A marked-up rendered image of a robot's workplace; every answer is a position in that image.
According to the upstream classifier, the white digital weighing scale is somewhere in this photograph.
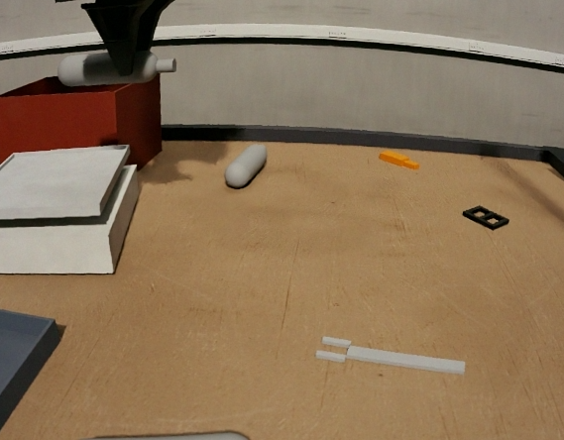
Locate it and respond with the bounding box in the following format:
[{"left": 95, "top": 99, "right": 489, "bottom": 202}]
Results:
[{"left": 0, "top": 145, "right": 139, "bottom": 274}]

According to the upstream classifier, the red open box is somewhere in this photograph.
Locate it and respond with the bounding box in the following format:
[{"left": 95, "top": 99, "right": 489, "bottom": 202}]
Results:
[{"left": 0, "top": 73, "right": 163, "bottom": 172}]

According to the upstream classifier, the black rectangular double-loop buckle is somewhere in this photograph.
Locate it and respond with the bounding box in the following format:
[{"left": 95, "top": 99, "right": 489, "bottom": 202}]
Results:
[{"left": 463, "top": 206, "right": 509, "bottom": 230}]

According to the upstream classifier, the grey gas cylinder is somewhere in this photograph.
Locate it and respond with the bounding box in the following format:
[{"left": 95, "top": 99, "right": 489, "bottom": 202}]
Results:
[
  {"left": 224, "top": 144, "right": 268, "bottom": 188},
  {"left": 57, "top": 51, "right": 176, "bottom": 86},
  {"left": 79, "top": 433, "right": 248, "bottom": 440}
]

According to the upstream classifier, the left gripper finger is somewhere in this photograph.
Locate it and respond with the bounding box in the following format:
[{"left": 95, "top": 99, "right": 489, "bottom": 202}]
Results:
[
  {"left": 136, "top": 0, "right": 174, "bottom": 51},
  {"left": 81, "top": 0, "right": 155, "bottom": 76}
]

